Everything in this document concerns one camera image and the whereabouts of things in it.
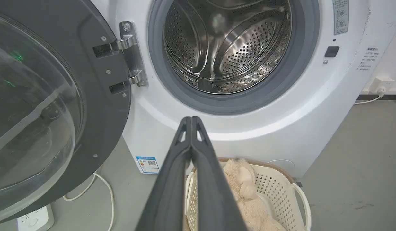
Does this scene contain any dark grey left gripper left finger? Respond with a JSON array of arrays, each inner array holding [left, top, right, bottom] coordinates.
[[135, 116, 192, 231]]

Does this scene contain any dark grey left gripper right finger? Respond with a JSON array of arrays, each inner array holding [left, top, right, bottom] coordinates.
[[191, 116, 248, 231]]

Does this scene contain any white front-load washing machine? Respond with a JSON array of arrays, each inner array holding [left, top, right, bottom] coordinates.
[[90, 0, 396, 178]]

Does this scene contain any dark grey washing machine door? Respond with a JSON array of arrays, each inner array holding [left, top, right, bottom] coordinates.
[[0, 0, 132, 225]]

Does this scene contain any beige plush teddy bear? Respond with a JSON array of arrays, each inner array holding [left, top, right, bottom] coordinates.
[[222, 158, 286, 231]]

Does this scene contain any cream perforated laundry basket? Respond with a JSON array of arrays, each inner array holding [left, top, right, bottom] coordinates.
[[184, 157, 312, 231]]

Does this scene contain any white power strip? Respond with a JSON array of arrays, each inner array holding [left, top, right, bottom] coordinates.
[[17, 205, 55, 231]]

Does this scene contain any white power cable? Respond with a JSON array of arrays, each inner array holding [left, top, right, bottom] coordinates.
[[63, 173, 115, 231]]

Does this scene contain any white thin wall cable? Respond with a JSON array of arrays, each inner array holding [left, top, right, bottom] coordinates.
[[353, 93, 385, 105]]

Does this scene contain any white wall plug adapter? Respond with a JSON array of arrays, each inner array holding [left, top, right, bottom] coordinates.
[[369, 76, 395, 95]]

